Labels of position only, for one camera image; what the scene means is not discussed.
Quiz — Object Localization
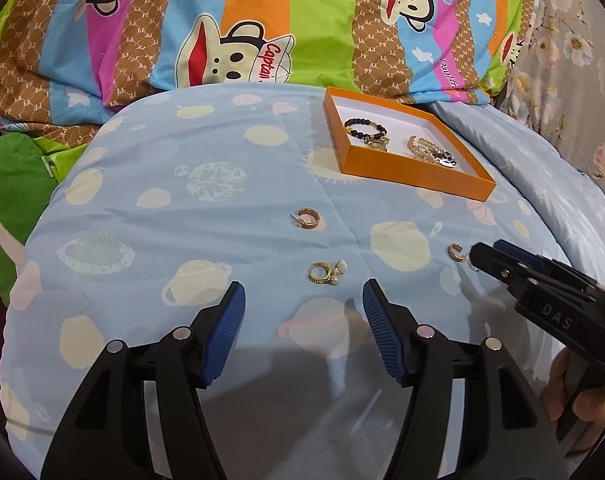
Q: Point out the gold chain bracelet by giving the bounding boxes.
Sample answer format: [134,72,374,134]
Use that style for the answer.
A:
[406,134,460,168]

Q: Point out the dark bead bracelet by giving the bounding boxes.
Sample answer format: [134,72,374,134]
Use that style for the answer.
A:
[343,116,389,153]

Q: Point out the person's right hand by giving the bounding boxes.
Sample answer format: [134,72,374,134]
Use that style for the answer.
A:
[540,348,605,456]

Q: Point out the small gold hoop earring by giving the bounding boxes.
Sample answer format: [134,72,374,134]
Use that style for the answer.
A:
[447,243,468,263]

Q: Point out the light blue plain pillow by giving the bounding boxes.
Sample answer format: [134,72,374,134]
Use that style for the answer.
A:
[427,102,605,283]

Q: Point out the grey floral bed sheet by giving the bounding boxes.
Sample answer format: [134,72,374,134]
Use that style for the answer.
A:
[496,0,605,193]

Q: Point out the gold pearl earring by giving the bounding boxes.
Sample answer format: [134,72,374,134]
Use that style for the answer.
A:
[307,259,348,285]

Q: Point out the orange shallow box lid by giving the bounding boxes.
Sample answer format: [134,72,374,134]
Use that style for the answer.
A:
[323,88,495,202]

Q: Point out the green cloth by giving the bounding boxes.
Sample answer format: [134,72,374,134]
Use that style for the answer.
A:
[0,132,86,304]

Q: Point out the light blue planet pillow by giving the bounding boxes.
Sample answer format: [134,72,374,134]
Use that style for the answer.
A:
[0,84,564,479]

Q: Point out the colourful monkey print quilt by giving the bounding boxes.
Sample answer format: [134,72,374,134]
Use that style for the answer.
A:
[0,0,534,146]

